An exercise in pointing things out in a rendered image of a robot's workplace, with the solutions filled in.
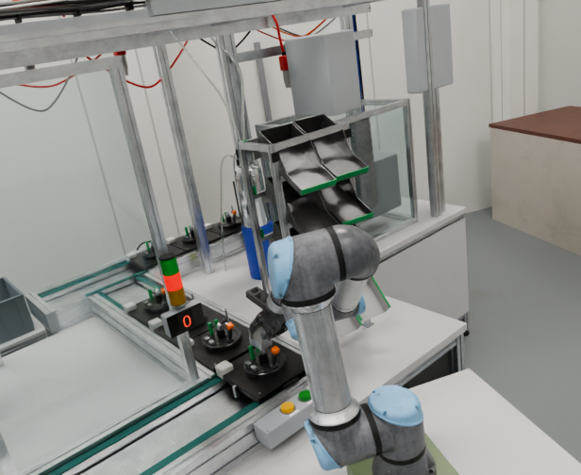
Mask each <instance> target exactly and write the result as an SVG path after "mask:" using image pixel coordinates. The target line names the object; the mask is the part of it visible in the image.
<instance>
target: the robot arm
mask: <svg viewBox="0 0 581 475"><path fill-rule="evenodd" d="M379 262H380V251H379V248H378V245H377V243H376V242H375V240H374V239H373V237H372V236H371V235H370V234H368V233H367V232H365V231H364V230H362V229H360V228H358V227H355V226H353V225H347V224H337V225H333V226H329V227H326V228H323V229H319V230H315V231H312V232H308V233H304V234H301V235H297V236H293V237H286V238H283V239H280V240H278V241H275V242H273V243H272V244H271V245H270V246H269V249H268V271H269V278H270V282H271V289H272V290H271V292H270V294H268V293H267V292H265V291H264V290H262V289H261V288H259V287H253V288H251V289H249V290H247V291H245V294H246V298H247V299H249V300H250V301H251V302H253V303H254V304H256V305H257V306H259V307H260V308H261V309H262V311H260V312H259V313H258V314H257V315H256V317H255V319H254V320H253V321H252V322H251V324H250V326H249V336H250V338H251V339H253V338H254V339H255V340H256V341H257V342H258V343H259V344H262V343H263V339H262V336H261V334H262V332H263V329H264V331H265V332H266V335H265V336H266V337H267V338H268V340H269V341H270V340H271V338H274V337H276V336H280V335H282V334H283V333H285V332H287V331H288V330H289V333H290V336H291V338H292V339H294V340H298V342H299V346H300V351H301V354H302V358H303V363H304V367H305V371H306V376H307V382H308V387H309V391H310V395H311V399H312V403H313V404H312V405H311V407H310V408H309V410H308V417H309V419H307V421H305V422H304V426H305V429H306V431H307V435H308V438H309V440H310V443H311V445H312V448H313V449H314V452H315V454H316V457H317V459H318V462H319V464H320V466H321V468H322V469H323V470H326V471H329V470H333V469H336V468H343V467H346V466H349V465H352V464H354V463H357V462H360V461H363V460H367V459H370V458H373V463H372V472H373V475H437V471H436V464H435V461H434V458H433V456H432V455H431V453H430V451H429V449H428V448H427V446H426V445H425V435H424V426H423V410H422V406H421V402H420V400H419V398H418V397H417V396H416V395H415V394H414V393H413V392H412V391H410V390H409V389H407V388H403V387H401V386H399V385H383V386H380V387H378V388H376V389H375V390H373V393H371V394H370V396H369V398H368V402H365V403H362V404H359V403H358V401H357V400H356V399H355V398H353V397H351V395H350V390H349V385H348V382H347V377H346V372H345V368H344V364H343V359H342V354H341V350H340V342H339V337H338V333H337V328H336V323H335V321H338V320H341V319H347V318H353V317H355V316H357V315H360V314H363V313H364V312H365V310H366V303H365V299H364V296H363V294H362V293H363V290H364V288H365V286H366V284H367V281H368V279H369V278H371V277H372V276H373V275H374V274H375V272H376V270H377V268H378V265H379ZM261 326H262V327H263V329H262V327H261Z"/></svg>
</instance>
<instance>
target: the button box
mask: <svg viewBox="0 0 581 475"><path fill-rule="evenodd" d="M299 393H300V392H299ZM299 393H298V394H296V395H295V396H293V397H292V398H290V399H289V400H287V401H289V402H292V403H293V404H294V410H293V411H292V412H290V413H283V412H282V411H281V405H282V404H283V403H282V404H281V405H279V406H278V407H276V408H275V409H274V410H273V411H271V412H269V413H268V414H266V415H265V416H263V417H262V418H260V419H258V420H257V421H255V422H254V423H253V425H254V429H255V434H256V439H257V440H258V441H259V442H260V443H262V444H263V445H264V446H266V447H267V448H268V449H270V450H271V449H273V448H274V447H275V446H277V445H278V444H280V443H281V442H282V441H284V440H285V439H287V438H288V437H290V436H291V435H292V434H294V433H296V432H297V431H298V430H300V429H301V428H303V427H304V422H305V421H307V419H309V417H308V410H309V408H310V407H311V405H312V404H313V403H312V399H310V400H308V401H301V400H300V399H299V396H298V395H299ZM287 401H285V402H287Z"/></svg>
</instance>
